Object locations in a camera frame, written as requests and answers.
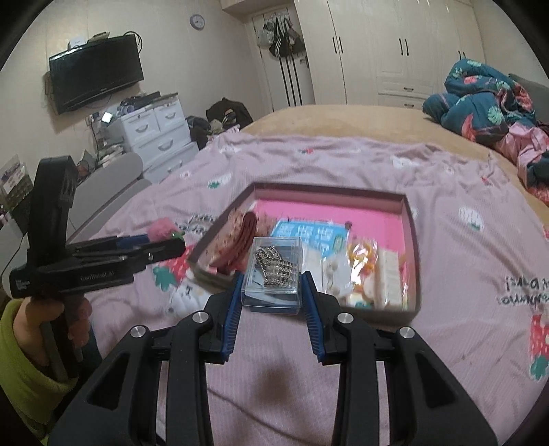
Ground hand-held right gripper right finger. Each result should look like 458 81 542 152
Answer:
300 270 500 446

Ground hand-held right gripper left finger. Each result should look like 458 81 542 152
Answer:
47 270 245 446

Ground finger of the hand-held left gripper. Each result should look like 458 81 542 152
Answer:
66 234 149 259
70 237 186 276

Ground pink fluffy hair tie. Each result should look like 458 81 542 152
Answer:
145 218 186 244

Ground clear box of rhinestone clips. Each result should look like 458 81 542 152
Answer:
241 236 306 316

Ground bagged patterned hair band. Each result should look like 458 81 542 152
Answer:
209 209 272 276

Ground orange spiral heart hair tie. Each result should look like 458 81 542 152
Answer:
346 240 382 302

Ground shallow pink cardboard box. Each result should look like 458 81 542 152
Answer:
189 182 423 327

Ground person's left forearm green sleeve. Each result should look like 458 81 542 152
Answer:
0 298 80 438

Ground person's left hand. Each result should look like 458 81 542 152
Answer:
12 296 94 362

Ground bagged pearl hair clips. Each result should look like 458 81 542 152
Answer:
319 253 350 301

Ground white drawer cabinet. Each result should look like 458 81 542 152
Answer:
109 91 200 183

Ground dark clothes pile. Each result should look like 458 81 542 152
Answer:
186 115 224 149

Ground pink strawberry print blanket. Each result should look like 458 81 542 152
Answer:
81 131 549 446

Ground black bag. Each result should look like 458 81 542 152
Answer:
206 98 254 129

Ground white door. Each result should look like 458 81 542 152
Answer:
251 6 316 108

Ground hanging bags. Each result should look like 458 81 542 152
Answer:
256 17 305 58

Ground teal floral quilt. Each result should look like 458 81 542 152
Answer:
422 58 549 202

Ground white wardrobe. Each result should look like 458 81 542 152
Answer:
296 0 487 110

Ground grey headboard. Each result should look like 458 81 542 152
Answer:
508 73 549 104

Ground black wall television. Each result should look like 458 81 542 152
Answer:
48 35 145 115

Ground black hanging straps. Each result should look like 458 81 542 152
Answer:
277 56 301 108

